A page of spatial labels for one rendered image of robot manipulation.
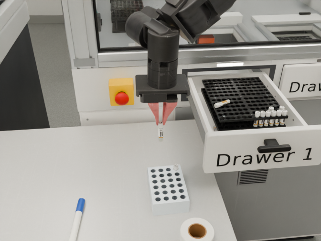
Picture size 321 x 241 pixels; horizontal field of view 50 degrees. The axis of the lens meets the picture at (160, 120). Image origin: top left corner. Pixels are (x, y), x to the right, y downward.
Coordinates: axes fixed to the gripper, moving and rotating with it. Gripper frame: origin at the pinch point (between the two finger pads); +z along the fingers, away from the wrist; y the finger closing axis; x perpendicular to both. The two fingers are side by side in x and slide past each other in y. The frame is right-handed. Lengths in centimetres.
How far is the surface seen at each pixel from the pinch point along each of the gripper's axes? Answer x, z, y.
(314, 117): -34, 25, -57
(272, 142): 1.3, 5.8, -24.9
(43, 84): -204, 106, 79
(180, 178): -0.6, 17.7, -5.5
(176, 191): 3.9, 17.6, -4.0
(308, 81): -33, 10, -50
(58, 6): -365, 91, 88
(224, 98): -20.4, 7.6, -19.6
